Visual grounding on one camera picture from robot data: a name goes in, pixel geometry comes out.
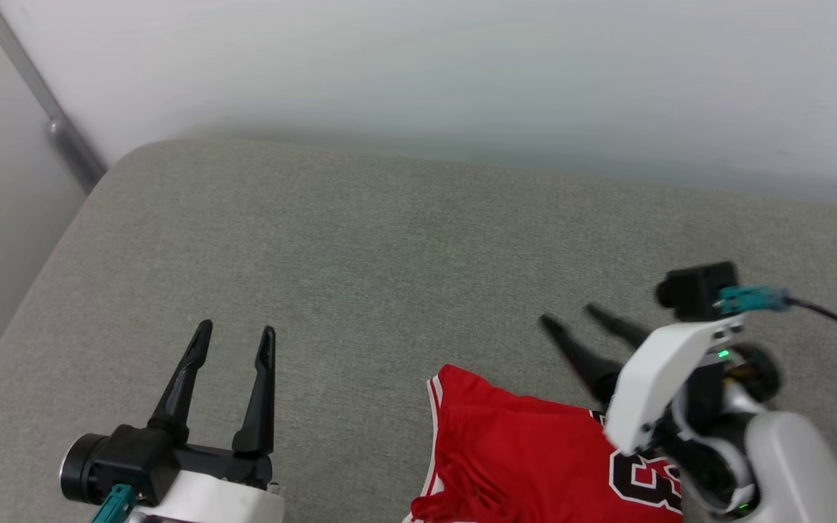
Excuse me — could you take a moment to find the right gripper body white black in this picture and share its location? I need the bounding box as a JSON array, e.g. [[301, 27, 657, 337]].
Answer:
[[604, 317, 783, 457]]

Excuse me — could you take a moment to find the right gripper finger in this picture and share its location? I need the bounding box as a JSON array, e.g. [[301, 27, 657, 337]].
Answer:
[[540, 314, 622, 405], [585, 304, 652, 350]]

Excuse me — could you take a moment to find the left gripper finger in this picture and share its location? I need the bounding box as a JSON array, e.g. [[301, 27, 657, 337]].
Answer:
[[147, 319, 214, 446], [232, 325, 278, 456]]

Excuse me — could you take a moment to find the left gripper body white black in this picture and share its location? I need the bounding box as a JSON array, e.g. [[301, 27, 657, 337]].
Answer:
[[128, 443, 286, 523]]

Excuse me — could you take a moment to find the red and white basketball jersey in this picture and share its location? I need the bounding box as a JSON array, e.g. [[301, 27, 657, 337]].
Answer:
[[403, 363, 684, 523]]

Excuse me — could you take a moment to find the teal left camera connector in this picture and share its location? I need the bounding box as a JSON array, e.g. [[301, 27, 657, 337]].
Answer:
[[90, 482, 137, 523]]

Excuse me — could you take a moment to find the teal camera connector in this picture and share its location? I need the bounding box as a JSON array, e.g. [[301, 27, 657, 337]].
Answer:
[[90, 482, 137, 523], [716, 285, 791, 315]]

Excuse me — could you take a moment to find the teal right camera connector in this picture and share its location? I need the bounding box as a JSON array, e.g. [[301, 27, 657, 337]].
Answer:
[[716, 285, 791, 315]]

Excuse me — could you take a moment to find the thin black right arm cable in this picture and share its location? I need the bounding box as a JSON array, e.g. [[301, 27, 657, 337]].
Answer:
[[785, 296, 837, 341]]

